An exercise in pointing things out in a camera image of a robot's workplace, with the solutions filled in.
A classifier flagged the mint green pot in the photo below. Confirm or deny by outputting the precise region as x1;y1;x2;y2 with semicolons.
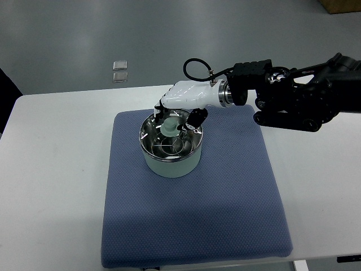
139;108;204;179

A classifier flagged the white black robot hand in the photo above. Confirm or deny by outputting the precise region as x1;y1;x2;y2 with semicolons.
153;80;233;131

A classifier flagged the white table leg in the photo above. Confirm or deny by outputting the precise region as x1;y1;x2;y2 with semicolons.
293;260;309;271

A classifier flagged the blue fabric mat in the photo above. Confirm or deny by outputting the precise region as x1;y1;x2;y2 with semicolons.
101;105;293;268

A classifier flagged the glass lid with green knob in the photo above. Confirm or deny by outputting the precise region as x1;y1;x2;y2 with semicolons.
139;110;203;162

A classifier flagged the metal floor plate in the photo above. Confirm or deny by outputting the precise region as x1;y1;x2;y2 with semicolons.
113;60;127;71
112;72;128;83

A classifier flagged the person in black clothes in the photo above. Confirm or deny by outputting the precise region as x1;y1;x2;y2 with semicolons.
0;69;23;134

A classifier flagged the lower metal floor plate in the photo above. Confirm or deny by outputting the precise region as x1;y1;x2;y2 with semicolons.
112;72;128;83

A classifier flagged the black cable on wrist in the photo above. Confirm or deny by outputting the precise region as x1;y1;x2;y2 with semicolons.
183;58;236;83

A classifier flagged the cardboard box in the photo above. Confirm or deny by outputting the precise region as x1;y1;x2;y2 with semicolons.
319;0;361;14

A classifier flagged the upper metal floor plate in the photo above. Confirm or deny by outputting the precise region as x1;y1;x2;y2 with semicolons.
113;60;127;71

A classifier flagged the wire steamer rack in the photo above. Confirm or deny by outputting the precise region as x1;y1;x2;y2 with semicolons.
151;133;193;158

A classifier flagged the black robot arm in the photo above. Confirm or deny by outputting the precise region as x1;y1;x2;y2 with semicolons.
226;53;360;132

